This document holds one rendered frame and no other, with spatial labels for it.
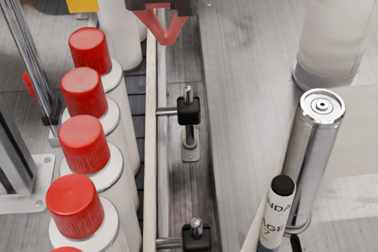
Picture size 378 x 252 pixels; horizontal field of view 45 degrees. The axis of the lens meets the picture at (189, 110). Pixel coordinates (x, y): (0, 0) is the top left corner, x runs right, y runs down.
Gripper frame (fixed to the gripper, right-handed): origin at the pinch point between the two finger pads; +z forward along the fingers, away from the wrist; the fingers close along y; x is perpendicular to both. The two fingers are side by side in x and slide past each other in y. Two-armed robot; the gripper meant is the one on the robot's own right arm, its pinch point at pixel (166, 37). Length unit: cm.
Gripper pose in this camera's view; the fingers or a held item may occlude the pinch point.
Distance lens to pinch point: 51.2
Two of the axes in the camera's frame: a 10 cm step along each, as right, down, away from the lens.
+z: 0.3, 6.4, 7.7
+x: -10.0, 0.5, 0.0
